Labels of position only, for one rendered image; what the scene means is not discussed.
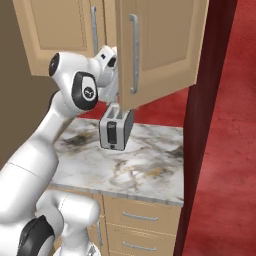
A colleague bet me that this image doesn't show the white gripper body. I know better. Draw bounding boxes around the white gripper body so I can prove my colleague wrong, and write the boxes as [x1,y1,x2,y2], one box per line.
[98,65,120,104]

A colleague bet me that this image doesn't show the tan base cabinet door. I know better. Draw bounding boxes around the tan base cabinet door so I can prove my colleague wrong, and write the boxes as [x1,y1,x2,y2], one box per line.
[49,187,108,256]

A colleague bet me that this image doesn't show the grey toaster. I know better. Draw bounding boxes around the grey toaster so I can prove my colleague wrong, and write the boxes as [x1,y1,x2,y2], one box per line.
[98,102,135,152]

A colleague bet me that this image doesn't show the tan drawer front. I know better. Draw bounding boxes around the tan drawer front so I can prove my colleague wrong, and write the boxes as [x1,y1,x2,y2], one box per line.
[105,222,178,256]
[102,194,183,236]

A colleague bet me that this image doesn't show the grey cabinet door handle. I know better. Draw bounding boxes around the grey cabinet door handle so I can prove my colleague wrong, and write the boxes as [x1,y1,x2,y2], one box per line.
[90,5,100,56]
[128,13,141,95]

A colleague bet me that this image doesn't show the tan wall cabinet door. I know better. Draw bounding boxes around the tan wall cabinet door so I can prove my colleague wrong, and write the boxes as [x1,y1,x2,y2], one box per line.
[114,0,210,111]
[12,0,105,77]

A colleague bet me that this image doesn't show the grey drawer handle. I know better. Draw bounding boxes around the grey drawer handle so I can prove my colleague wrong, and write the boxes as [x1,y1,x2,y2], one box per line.
[121,240,158,252]
[121,210,160,223]

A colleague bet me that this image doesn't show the grey base cabinet handle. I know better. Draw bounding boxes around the grey base cabinet handle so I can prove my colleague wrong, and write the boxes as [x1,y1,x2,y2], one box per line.
[96,219,104,248]

